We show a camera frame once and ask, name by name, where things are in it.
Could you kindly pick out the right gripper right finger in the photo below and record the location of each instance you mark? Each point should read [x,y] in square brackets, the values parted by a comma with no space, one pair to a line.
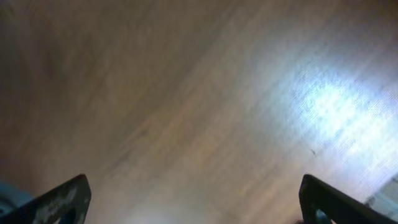
[322,203]

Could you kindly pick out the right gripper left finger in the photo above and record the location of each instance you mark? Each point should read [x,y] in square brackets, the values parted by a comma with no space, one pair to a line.
[67,203]

